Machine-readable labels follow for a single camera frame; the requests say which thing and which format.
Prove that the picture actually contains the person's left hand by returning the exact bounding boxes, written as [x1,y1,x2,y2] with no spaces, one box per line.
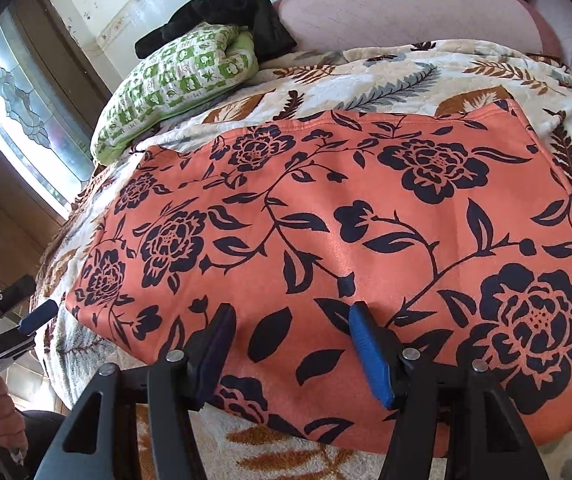
[0,374,29,453]

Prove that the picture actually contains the green checked pillow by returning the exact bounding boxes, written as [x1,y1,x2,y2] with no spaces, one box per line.
[90,24,259,165]

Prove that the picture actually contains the orange floral garment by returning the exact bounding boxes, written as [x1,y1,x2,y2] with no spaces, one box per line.
[64,99,572,448]

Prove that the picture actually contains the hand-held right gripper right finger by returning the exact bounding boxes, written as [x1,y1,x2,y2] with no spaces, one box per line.
[348,301,549,480]

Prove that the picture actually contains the brown quilted bedspread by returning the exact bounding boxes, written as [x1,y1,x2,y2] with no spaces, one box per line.
[33,165,111,301]

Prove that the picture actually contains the stained glass door panel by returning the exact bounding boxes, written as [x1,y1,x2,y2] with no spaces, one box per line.
[0,12,96,211]

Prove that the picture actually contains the black garment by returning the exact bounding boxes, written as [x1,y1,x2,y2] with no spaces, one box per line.
[134,0,297,59]

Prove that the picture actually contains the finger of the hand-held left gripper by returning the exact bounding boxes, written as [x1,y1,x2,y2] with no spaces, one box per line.
[20,300,59,333]
[0,274,36,311]

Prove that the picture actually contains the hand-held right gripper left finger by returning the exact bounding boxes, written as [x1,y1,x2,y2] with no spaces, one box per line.
[33,302,237,480]

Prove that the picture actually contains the leaf print blanket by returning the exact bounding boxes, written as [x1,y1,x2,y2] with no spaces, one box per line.
[36,39,572,480]

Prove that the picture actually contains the pink bolster cushion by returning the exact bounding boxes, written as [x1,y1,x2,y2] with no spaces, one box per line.
[272,0,564,58]

